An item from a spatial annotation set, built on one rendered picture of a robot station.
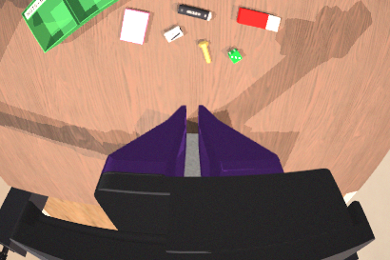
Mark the green die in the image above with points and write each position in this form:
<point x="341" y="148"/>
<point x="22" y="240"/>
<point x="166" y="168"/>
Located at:
<point x="234" y="56"/>

